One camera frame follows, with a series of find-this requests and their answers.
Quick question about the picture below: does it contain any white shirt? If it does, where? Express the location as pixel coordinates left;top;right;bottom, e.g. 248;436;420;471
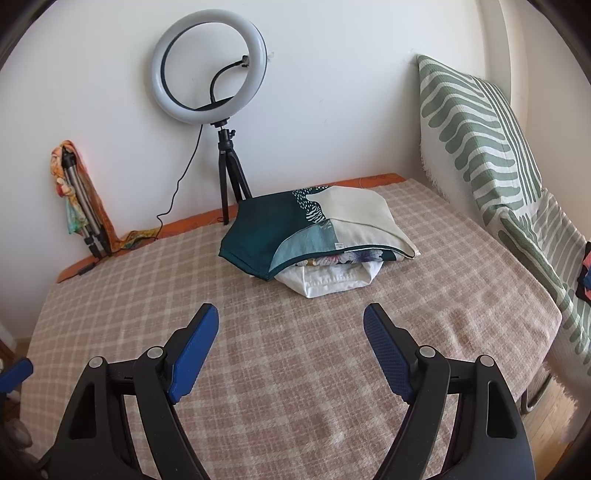
252;261;386;298

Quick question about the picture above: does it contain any black cable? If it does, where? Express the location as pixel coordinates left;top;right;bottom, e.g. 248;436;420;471
117;124;206;252

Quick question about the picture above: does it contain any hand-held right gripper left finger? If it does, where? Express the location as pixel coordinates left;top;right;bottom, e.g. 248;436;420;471
39;303;220;480

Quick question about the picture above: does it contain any orange patterned scarf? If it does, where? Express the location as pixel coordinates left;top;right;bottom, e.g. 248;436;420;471
69;141;160;252

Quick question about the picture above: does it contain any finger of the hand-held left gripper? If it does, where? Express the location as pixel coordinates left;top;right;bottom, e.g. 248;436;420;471
0;357;34;395

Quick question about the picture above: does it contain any colourful knotted scarf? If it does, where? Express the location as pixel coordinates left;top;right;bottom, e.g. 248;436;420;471
50;141;90;236

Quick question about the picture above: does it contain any teal tree-print cloth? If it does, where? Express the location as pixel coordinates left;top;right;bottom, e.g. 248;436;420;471
218;185;421;282

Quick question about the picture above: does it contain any silver folded tripod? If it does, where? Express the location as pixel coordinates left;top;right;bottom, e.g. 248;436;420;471
60;150;112;259

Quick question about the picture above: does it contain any green striped throw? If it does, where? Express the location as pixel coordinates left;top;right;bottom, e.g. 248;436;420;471
416;54;591;407

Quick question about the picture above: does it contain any orange patterned bed sheet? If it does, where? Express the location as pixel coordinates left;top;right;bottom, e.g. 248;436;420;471
56;173;411;284

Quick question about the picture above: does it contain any red and black cloth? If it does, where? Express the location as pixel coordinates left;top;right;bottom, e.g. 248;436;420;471
575;242;591;305

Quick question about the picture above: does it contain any pink plaid blanket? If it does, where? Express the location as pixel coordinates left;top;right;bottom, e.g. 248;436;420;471
21;178;564;480

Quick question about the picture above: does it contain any metal bed frame leg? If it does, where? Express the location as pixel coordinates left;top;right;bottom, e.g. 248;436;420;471
519;364;552;411

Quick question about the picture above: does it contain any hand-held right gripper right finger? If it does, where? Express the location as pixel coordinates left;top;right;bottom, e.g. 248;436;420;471
363;302;536;480

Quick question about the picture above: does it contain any white ring light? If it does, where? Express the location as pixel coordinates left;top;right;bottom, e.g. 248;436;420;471
151;10;269;126

